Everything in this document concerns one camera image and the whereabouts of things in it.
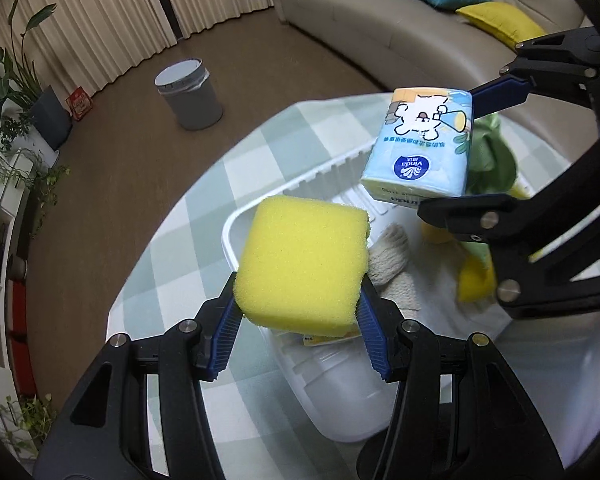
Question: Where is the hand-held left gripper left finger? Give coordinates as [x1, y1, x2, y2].
[32, 272, 243, 480]

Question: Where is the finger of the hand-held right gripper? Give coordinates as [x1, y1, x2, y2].
[417, 130, 600, 321]
[467, 26, 600, 117]

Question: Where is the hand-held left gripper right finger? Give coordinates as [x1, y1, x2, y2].
[357, 275, 566, 480]

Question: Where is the green microfiber cloth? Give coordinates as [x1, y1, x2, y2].
[467, 112, 520, 196]

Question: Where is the light blue tissue pack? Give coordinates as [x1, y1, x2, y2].
[361, 87, 476, 211]

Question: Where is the yellow egg-shaped sponge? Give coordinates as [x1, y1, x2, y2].
[457, 255, 498, 303]

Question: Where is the white plastic bin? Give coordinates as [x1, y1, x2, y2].
[221, 142, 600, 443]

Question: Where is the large yellow rectangular sponge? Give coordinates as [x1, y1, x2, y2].
[232, 196, 371, 337]

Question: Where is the yellow cushion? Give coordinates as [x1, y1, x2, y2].
[455, 1, 546, 51]

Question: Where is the green checkered tablecloth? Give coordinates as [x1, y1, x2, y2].
[104, 92, 581, 480]

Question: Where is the beige sofa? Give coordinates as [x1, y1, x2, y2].
[264, 0, 596, 141]

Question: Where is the red storage box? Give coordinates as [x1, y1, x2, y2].
[7, 280, 30, 333]
[10, 337, 38, 396]

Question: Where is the leafy floor plant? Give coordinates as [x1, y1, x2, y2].
[0, 390, 58, 466]

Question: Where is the grey bucket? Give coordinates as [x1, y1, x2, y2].
[154, 59, 225, 132]

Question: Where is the red paper bag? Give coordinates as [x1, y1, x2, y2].
[64, 87, 95, 122]

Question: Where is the trailing green plant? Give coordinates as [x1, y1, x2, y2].
[0, 115, 70, 236]

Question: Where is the tall plant in dark pot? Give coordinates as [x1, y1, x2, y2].
[0, 0, 75, 151]

